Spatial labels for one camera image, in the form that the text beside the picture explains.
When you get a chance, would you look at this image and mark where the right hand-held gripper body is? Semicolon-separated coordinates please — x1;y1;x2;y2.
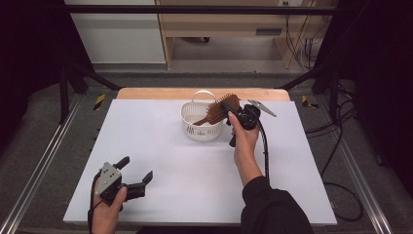
225;99;278;148

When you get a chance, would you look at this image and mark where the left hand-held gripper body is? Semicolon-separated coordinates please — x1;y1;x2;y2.
94;161;146;209

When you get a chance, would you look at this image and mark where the wooden hairbrush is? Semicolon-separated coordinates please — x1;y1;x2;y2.
192;93;242;127

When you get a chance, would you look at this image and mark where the white plastic basket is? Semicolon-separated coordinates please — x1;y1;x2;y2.
180;90;225;142

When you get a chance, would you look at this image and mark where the person's right hand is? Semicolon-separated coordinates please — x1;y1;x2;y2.
228;111;262;178

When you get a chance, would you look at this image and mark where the person's left hand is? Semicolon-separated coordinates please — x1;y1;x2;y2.
88;186;129;234

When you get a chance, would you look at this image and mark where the white table cover sheet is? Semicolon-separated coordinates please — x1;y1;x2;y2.
62;98;339;226

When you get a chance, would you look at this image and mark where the yellow black tape strip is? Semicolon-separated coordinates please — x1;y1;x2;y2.
93;94;107;111
301;95;319;109

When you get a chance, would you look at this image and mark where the light wooden desk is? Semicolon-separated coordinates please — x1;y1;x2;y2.
155;0;335;69

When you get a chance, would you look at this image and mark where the black metal crossbar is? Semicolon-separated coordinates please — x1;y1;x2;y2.
64;4;339;16

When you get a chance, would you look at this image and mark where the black curtain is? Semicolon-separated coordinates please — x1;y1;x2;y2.
0;0;95;147
316;0;413;189

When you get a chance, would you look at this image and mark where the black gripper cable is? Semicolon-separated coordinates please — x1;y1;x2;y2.
254;118;271;183
87;171;102;234

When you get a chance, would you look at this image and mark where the aluminium floor rail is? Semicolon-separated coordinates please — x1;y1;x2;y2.
0;94;82;234
337;139;394;234

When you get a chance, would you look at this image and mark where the black metal frame strut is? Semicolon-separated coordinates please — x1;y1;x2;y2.
59;61;122;125
279;62;340;125

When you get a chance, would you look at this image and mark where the desk cable bundle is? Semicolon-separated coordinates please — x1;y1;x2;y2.
284;14;325;71

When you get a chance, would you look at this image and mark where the black floor cable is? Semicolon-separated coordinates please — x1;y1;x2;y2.
305;81;364;222

